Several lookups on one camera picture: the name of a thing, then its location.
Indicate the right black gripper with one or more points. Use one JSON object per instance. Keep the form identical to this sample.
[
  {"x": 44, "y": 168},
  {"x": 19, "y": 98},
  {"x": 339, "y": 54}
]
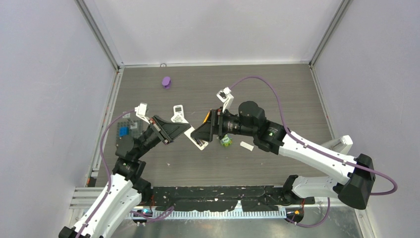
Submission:
[{"x": 214, "y": 126}]

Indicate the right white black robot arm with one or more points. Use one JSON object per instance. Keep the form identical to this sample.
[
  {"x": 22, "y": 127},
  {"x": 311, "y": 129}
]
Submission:
[{"x": 349, "y": 179}]

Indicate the purple plastic cap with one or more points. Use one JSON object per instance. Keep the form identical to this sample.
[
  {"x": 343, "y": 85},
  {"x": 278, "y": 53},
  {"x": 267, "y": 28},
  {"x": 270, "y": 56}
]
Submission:
[{"x": 166, "y": 82}]

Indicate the grey lego baseplate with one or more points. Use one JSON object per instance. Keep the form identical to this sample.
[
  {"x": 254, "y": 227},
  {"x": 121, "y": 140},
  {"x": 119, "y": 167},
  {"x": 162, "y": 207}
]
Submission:
[{"x": 134, "y": 125}]

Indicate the yellow triangular toy block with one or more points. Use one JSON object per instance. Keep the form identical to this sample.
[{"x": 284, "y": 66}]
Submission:
[{"x": 208, "y": 117}]

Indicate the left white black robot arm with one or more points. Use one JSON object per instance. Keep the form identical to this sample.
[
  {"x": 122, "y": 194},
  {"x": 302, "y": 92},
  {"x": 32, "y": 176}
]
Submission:
[{"x": 126, "y": 188}]

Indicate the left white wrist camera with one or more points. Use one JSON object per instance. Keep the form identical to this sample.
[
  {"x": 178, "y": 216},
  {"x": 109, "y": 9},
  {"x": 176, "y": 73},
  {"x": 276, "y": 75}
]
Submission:
[{"x": 141, "y": 111}]

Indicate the blue lego brick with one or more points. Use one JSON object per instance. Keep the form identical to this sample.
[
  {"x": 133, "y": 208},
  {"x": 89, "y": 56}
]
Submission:
[{"x": 123, "y": 131}]

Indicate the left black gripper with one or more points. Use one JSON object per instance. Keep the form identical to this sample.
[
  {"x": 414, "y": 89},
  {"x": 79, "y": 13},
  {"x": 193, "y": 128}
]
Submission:
[{"x": 167, "y": 131}]

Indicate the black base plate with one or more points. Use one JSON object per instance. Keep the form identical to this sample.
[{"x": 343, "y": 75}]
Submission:
[{"x": 221, "y": 198}]

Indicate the green monster toy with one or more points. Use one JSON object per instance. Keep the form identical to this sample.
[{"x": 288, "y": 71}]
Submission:
[{"x": 226, "y": 141}]

